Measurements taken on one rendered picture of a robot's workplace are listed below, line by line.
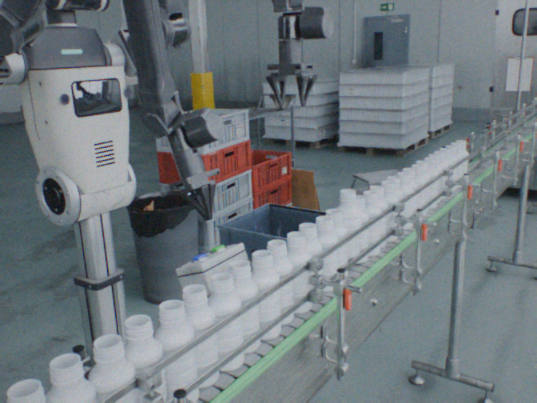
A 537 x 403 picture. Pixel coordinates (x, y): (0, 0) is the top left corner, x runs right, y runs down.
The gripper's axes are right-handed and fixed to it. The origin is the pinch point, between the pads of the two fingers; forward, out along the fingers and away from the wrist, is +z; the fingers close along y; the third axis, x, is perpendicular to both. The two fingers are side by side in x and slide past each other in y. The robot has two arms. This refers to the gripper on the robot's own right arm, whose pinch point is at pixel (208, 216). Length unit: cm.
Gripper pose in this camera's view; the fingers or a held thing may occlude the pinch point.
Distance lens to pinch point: 115.4
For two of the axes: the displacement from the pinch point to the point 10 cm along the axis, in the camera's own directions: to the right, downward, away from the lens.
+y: 5.6, -2.5, 7.9
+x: -7.6, 2.1, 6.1
